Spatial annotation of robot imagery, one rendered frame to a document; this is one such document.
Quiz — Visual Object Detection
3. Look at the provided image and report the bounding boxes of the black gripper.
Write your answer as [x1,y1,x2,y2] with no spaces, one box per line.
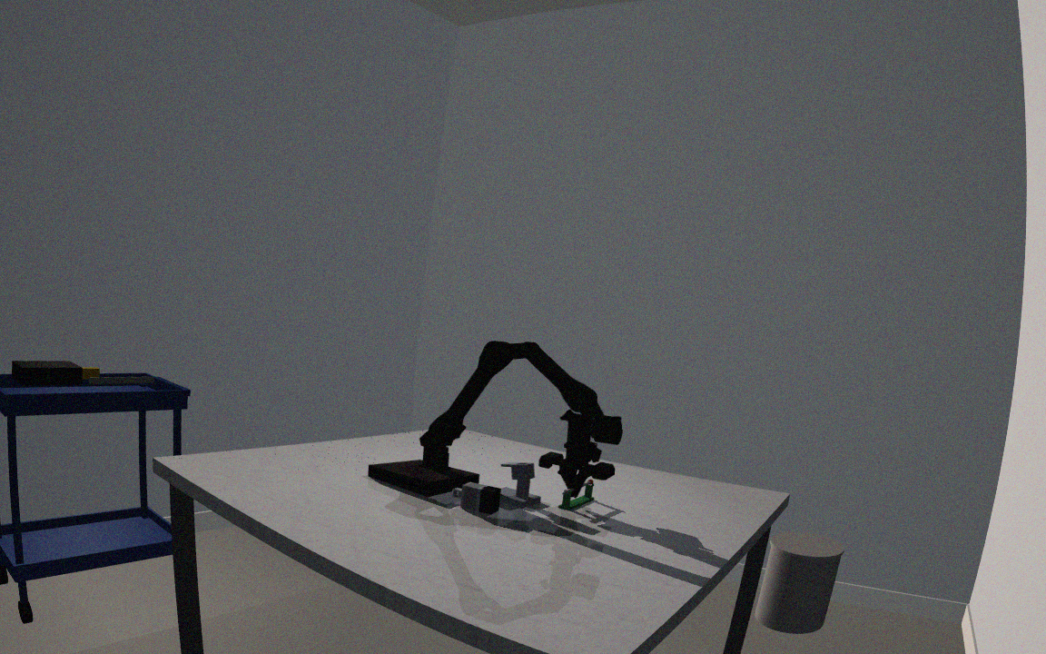
[539,439,615,498]

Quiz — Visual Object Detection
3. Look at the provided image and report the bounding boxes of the white rod with red cap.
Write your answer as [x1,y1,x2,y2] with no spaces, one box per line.
[562,480,593,495]

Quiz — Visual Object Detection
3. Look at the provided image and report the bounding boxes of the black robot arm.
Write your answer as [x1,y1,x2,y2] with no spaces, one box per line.
[419,341,623,471]

